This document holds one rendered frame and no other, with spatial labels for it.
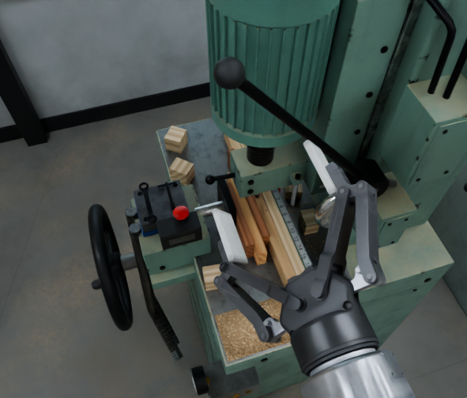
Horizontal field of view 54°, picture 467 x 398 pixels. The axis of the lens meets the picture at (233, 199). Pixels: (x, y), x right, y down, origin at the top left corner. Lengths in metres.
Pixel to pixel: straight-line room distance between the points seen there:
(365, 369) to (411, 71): 0.45
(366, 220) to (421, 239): 0.73
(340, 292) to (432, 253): 0.73
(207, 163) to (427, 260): 0.55
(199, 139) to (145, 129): 1.31
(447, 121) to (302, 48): 0.22
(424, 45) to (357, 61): 0.09
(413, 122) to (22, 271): 1.74
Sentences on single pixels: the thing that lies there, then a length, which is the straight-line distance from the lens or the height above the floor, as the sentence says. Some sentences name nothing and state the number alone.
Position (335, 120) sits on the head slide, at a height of 1.21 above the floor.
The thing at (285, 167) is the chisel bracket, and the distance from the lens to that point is 0.87.
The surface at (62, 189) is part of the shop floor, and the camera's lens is 2.29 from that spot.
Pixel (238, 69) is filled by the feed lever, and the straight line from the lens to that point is 0.50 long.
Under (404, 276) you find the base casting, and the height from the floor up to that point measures 0.80.
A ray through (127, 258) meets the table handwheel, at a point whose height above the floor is 0.83.
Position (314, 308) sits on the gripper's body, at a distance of 0.45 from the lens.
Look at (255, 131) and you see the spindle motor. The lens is 0.71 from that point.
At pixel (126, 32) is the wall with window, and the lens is 2.23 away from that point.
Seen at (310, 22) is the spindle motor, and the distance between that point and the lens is 0.59.
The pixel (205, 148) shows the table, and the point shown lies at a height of 0.90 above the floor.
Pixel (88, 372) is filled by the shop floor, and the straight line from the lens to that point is 1.88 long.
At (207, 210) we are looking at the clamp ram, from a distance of 0.94.
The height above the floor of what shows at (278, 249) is 0.94.
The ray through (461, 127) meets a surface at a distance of 0.72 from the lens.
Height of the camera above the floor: 1.75
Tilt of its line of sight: 56 degrees down
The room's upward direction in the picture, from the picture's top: straight up
